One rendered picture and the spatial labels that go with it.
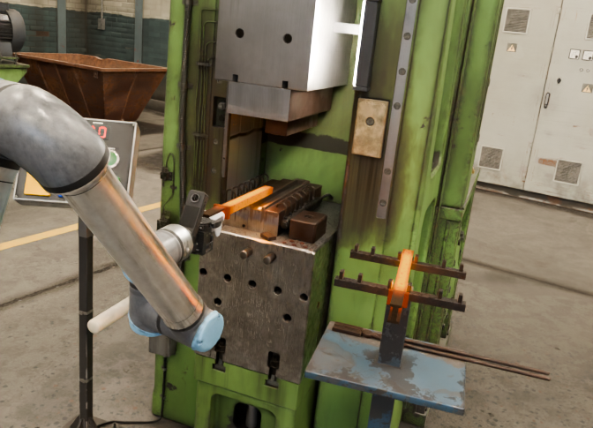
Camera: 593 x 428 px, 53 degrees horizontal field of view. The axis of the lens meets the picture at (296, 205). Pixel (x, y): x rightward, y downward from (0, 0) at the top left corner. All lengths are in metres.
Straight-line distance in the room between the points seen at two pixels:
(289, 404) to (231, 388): 0.21
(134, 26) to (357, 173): 9.00
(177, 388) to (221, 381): 0.41
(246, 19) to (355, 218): 0.69
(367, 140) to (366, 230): 0.29
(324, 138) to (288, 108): 0.51
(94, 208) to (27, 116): 0.17
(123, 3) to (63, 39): 1.24
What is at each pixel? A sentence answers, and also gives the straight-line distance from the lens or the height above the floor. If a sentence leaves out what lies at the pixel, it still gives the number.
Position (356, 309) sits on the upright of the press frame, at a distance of 2.01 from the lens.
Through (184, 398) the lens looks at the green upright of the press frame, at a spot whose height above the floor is 0.13.
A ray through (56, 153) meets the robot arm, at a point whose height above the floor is 1.33.
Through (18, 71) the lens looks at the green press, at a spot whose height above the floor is 0.84.
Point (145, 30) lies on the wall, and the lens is 10.49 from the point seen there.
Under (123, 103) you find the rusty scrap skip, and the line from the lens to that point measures 8.33.
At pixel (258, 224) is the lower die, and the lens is 1.87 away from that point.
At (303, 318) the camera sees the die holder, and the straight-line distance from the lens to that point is 1.85.
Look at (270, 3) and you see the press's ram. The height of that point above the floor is 1.60.
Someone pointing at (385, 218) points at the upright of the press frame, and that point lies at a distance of 1.88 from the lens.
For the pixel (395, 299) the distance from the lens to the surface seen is 1.34.
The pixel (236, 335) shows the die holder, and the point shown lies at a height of 0.58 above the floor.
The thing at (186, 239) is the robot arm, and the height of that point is 1.04.
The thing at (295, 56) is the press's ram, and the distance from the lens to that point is 1.75.
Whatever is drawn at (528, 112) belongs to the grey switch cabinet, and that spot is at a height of 0.93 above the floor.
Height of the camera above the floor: 1.53
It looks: 16 degrees down
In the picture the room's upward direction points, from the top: 6 degrees clockwise
